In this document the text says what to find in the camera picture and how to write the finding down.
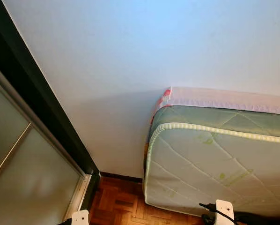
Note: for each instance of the white green quilted mattress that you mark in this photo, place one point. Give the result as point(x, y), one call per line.
point(215, 159)

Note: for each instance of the dark wooden baseboard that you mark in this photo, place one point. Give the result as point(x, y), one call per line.
point(121, 177)

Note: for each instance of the pink white bed base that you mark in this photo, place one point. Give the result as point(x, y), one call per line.
point(224, 99)

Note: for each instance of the frosted glass sliding door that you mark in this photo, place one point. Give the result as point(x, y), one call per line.
point(32, 187)

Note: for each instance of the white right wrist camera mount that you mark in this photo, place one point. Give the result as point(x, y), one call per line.
point(224, 211)

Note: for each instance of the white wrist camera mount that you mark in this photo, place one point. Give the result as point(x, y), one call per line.
point(224, 211)
point(80, 218)

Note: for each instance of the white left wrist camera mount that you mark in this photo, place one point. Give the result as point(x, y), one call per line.
point(80, 218)

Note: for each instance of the dark wardrobe frame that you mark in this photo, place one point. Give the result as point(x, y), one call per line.
point(18, 61)

